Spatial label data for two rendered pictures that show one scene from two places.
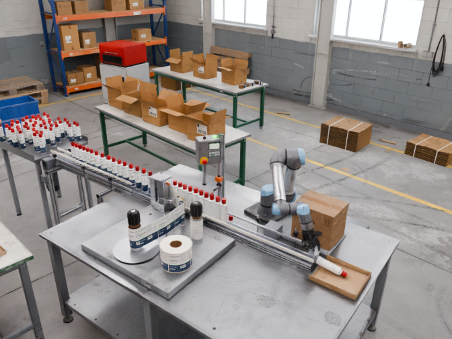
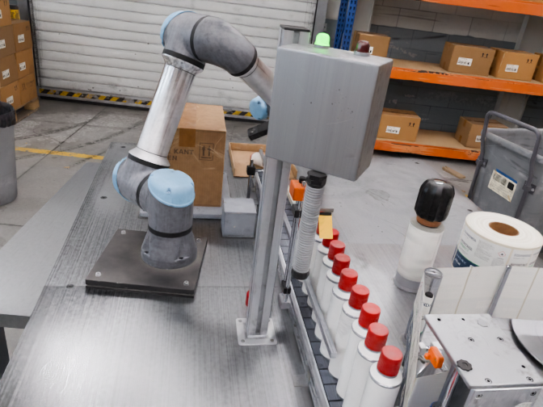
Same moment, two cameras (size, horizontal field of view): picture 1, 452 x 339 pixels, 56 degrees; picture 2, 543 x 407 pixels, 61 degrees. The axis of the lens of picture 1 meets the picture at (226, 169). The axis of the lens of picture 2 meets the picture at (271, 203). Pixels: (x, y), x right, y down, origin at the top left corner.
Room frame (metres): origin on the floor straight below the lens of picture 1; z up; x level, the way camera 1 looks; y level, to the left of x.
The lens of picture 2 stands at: (3.47, 0.60, 1.58)
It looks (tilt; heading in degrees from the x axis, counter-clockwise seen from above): 26 degrees down; 222
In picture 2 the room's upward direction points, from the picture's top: 7 degrees clockwise
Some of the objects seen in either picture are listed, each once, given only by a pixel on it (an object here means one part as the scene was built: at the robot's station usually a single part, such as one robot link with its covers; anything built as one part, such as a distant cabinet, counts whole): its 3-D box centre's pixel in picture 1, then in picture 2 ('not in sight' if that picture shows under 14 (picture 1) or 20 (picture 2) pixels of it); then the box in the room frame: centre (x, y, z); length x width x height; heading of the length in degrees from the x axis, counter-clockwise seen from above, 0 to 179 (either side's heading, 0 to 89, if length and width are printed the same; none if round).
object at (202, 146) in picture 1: (208, 150); (326, 109); (2.84, 0.13, 1.38); 0.17 x 0.10 x 0.19; 109
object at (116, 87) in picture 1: (121, 92); not in sight; (5.78, 1.45, 0.97); 0.45 x 0.40 x 0.37; 137
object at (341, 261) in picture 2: (201, 202); (334, 298); (2.77, 0.18, 0.98); 0.05 x 0.05 x 0.20
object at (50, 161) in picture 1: (49, 174); not in sight; (3.76, 1.73, 0.71); 0.15 x 0.12 x 0.34; 144
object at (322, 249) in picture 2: (212, 206); (324, 269); (2.71, 0.10, 0.98); 0.05 x 0.05 x 0.20
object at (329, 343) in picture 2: (249, 221); (283, 216); (2.56, -0.17, 0.95); 1.07 x 0.01 x 0.01; 54
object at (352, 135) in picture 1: (346, 133); not in sight; (6.42, -1.90, 0.16); 0.65 x 0.54 x 0.32; 50
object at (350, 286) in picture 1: (340, 276); (261, 160); (2.12, -0.72, 0.85); 0.30 x 0.26 x 0.04; 54
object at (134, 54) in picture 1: (125, 75); not in sight; (8.21, 1.96, 0.61); 0.70 x 0.60 x 1.22; 57
